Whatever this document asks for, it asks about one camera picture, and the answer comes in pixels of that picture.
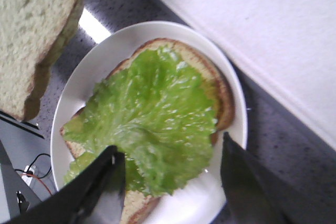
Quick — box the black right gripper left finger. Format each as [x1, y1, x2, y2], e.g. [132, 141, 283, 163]
[8, 145, 125, 223]

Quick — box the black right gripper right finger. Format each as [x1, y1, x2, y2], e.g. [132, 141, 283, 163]
[220, 132, 335, 223]

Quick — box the green lettuce leaf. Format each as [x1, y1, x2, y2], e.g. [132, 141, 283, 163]
[63, 46, 217, 197]

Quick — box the white round plate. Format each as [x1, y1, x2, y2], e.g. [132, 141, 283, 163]
[50, 21, 248, 223]

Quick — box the grey metal stand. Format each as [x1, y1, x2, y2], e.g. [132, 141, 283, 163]
[1, 145, 41, 223]

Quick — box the small white device with wires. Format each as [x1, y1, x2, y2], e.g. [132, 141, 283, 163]
[14, 153, 52, 195]

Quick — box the white cutting board black handle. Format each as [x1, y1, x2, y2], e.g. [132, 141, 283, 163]
[160, 0, 335, 147]

